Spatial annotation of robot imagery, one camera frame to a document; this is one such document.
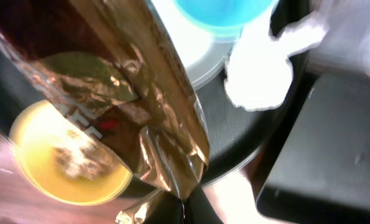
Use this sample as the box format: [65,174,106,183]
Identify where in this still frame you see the blue plastic cup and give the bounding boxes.
[173,0,279,41]

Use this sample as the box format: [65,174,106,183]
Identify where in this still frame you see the black rectangular tray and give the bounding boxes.
[256,75,370,223]

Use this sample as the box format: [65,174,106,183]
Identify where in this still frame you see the white paper napkin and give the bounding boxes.
[224,11,329,111]

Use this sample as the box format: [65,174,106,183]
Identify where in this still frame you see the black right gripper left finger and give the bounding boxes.
[143,192,183,224]

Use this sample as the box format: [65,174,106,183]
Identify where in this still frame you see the light grey plate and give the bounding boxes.
[152,0,234,90]

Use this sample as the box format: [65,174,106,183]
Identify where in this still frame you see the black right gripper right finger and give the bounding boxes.
[183,186,223,224]

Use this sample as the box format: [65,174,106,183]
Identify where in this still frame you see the food scraps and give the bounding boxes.
[52,129,120,180]

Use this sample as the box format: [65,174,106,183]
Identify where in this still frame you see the yellow bowl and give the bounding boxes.
[9,100,132,206]

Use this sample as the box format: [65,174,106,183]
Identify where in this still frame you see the gold foil snack wrapper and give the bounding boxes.
[0,0,210,223]

